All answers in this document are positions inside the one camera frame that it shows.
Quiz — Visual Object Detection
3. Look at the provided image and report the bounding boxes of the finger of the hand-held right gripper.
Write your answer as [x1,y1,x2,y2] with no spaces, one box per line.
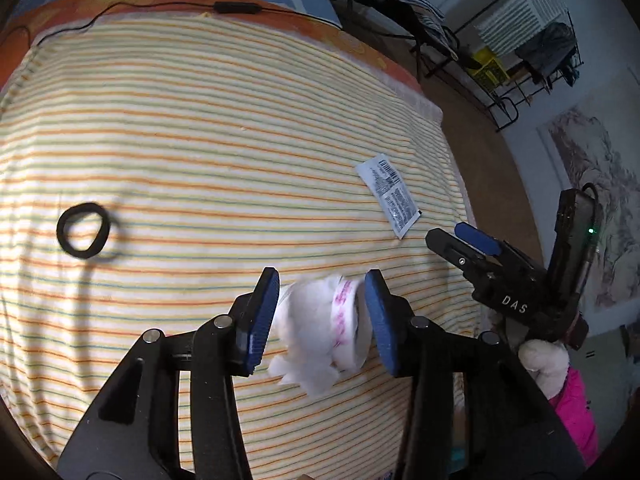
[425,227,493,281]
[454,221,506,258]

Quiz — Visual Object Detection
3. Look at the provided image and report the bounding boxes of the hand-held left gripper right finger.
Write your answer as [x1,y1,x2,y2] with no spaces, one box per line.
[364,269,586,480]

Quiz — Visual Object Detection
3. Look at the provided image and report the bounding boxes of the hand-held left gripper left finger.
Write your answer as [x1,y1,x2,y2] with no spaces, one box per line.
[57,266,281,480]

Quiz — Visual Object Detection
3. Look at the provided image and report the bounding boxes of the white tissue roll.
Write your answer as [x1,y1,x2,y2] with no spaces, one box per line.
[267,274,375,397]

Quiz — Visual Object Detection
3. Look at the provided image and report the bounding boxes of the small white barcode sachet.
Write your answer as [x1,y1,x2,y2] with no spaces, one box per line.
[356,156,423,240]

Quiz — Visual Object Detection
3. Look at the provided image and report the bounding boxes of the black metal drying rack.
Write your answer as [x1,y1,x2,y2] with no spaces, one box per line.
[410,0,586,133]

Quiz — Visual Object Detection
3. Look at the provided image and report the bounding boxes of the yellow plastic crate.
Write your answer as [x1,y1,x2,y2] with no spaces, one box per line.
[470,46,511,92]

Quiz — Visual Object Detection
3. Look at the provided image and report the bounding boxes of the yellow striped cloth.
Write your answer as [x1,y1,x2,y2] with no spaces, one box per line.
[0,12,481,480]

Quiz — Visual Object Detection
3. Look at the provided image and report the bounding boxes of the dark jacket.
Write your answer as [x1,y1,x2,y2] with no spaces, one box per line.
[515,22,581,86]

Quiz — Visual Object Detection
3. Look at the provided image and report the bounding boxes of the white ribbed towel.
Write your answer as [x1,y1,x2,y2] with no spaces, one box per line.
[474,0,571,58]

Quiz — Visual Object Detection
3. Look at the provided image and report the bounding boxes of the ink landscape wall painting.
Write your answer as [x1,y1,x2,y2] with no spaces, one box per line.
[537,67,640,311]

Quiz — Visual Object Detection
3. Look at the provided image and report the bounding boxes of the black rubber ring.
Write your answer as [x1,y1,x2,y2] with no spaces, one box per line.
[56,202,110,259]

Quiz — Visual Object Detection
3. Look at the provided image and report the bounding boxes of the black cable with inline switch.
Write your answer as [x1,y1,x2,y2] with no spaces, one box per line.
[0,1,416,41]

